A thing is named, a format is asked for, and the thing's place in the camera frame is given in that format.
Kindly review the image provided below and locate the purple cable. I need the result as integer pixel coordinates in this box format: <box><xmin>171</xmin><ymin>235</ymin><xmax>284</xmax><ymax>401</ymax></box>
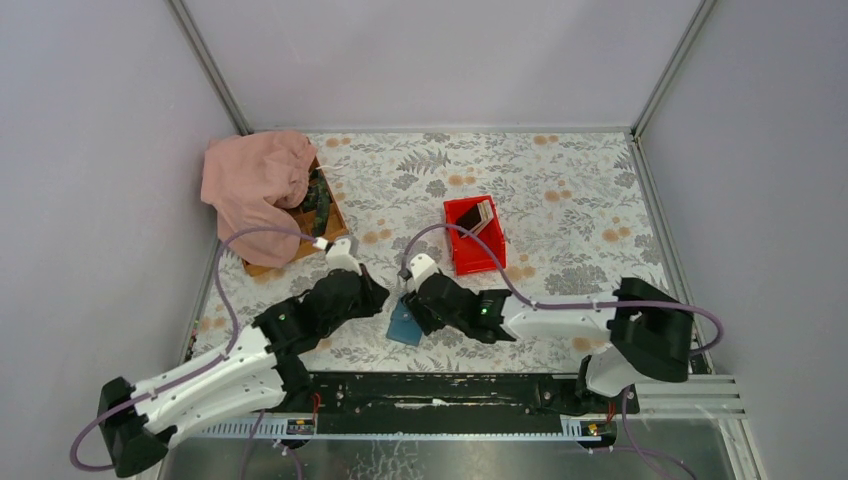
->
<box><xmin>399</xmin><ymin>223</ymin><xmax>725</xmax><ymax>480</ymax></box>
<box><xmin>69</xmin><ymin>226</ymin><xmax>333</xmax><ymax>480</ymax></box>

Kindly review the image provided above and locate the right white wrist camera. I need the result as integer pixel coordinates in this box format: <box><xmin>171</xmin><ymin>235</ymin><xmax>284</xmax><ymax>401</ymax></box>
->
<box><xmin>399</xmin><ymin>254</ymin><xmax>440</xmax><ymax>292</ymax></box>

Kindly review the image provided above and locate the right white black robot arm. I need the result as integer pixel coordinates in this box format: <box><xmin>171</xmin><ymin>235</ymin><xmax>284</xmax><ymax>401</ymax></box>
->
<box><xmin>401</xmin><ymin>272</ymin><xmax>694</xmax><ymax>398</ymax></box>

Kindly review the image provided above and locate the wooden organizer tray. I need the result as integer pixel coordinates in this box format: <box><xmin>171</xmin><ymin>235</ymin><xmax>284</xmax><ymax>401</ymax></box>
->
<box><xmin>231</xmin><ymin>150</ymin><xmax>346</xmax><ymax>276</ymax></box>

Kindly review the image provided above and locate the white slotted cable duct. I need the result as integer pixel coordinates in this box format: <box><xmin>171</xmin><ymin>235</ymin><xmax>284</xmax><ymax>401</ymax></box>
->
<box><xmin>189</xmin><ymin>415</ymin><xmax>617</xmax><ymax>447</ymax></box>

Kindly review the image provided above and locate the red plastic bin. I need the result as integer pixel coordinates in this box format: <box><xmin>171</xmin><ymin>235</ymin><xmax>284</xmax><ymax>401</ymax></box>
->
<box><xmin>443</xmin><ymin>195</ymin><xmax>507</xmax><ymax>276</ymax></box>

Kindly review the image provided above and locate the floral patterned table mat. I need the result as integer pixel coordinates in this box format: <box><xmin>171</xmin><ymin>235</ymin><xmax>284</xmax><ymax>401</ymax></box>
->
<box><xmin>220</xmin><ymin>132</ymin><xmax>682</xmax><ymax>373</ymax></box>

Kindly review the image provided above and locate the blue card holder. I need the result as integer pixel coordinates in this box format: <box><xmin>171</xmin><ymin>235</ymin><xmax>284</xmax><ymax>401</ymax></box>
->
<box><xmin>386</xmin><ymin>300</ymin><xmax>423</xmax><ymax>346</ymax></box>

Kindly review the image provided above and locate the pink cloth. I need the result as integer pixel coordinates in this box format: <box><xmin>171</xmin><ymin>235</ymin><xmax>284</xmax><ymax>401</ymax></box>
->
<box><xmin>200</xmin><ymin>131</ymin><xmax>317</xmax><ymax>241</ymax></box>

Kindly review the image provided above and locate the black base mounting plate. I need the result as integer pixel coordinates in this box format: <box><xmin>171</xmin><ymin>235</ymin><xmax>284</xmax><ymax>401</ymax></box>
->
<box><xmin>270</xmin><ymin>372</ymin><xmax>639</xmax><ymax>433</ymax></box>

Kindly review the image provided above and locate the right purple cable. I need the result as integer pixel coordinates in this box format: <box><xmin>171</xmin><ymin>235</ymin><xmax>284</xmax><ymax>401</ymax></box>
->
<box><xmin>399</xmin><ymin>223</ymin><xmax>725</xmax><ymax>480</ymax></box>

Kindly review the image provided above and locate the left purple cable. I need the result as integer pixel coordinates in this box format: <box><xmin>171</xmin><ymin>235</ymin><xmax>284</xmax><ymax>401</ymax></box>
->
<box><xmin>69</xmin><ymin>226</ymin><xmax>333</xmax><ymax>480</ymax></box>

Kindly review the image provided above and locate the dark green patterned item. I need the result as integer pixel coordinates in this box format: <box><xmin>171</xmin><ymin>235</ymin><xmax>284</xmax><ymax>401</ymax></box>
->
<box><xmin>301</xmin><ymin>169</ymin><xmax>332</xmax><ymax>237</ymax></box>

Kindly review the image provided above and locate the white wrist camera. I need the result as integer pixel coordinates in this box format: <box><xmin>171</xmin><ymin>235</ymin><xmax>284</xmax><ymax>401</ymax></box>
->
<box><xmin>399</xmin><ymin>254</ymin><xmax>440</xmax><ymax>292</ymax></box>
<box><xmin>312</xmin><ymin>235</ymin><xmax>362</xmax><ymax>275</ymax></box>

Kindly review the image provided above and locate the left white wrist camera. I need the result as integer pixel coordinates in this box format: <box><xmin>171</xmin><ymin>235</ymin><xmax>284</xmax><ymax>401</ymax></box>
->
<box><xmin>312</xmin><ymin>235</ymin><xmax>362</xmax><ymax>275</ymax></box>

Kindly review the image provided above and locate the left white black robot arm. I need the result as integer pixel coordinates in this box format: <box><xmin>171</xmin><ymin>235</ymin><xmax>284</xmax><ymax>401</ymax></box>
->
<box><xmin>98</xmin><ymin>268</ymin><xmax>389</xmax><ymax>478</ymax></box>

